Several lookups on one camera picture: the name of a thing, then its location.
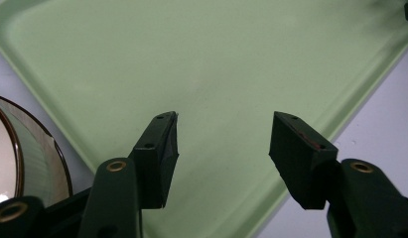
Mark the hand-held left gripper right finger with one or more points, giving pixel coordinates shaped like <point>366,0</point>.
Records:
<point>299,158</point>

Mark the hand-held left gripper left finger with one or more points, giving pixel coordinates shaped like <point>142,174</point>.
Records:
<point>155,158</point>

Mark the light green tray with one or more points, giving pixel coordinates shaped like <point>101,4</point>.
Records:
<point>204,66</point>

